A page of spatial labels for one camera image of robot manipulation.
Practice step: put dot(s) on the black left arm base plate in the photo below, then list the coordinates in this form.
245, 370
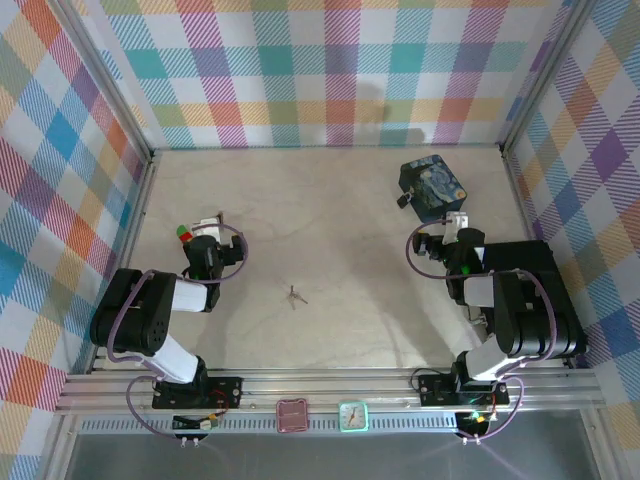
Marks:
225, 392

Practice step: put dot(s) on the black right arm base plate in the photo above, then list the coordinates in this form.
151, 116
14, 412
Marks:
435, 390

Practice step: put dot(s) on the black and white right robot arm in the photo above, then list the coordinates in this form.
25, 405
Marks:
520, 310

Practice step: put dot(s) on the aluminium frame post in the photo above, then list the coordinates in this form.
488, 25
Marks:
100, 75
545, 75

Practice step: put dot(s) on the blue starry night print box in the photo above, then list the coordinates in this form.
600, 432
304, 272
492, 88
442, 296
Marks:
440, 187

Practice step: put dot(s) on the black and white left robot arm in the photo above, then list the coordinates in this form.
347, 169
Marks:
135, 310

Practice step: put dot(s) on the red and green block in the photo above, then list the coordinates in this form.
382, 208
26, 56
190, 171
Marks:
186, 234

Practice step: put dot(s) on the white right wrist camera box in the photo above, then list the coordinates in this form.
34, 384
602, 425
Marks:
457, 222

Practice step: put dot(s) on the aluminium side rail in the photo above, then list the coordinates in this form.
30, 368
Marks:
137, 210
517, 200

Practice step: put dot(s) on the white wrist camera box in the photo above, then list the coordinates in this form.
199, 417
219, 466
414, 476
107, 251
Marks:
457, 222
207, 227

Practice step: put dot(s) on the perforated metal strip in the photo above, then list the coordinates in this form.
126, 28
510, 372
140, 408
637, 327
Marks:
250, 425

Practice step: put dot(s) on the mint green square clock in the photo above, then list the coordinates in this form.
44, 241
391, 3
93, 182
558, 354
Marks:
353, 416

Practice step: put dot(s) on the small black padlock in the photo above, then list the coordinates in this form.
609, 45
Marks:
404, 200

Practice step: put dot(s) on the aluminium front rail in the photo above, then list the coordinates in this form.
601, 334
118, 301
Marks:
325, 385

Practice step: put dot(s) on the pink square timer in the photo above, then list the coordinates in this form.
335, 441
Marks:
292, 415

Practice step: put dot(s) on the black hard case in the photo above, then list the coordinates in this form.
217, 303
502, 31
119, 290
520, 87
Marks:
560, 280

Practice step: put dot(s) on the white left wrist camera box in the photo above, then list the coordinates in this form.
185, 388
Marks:
207, 227

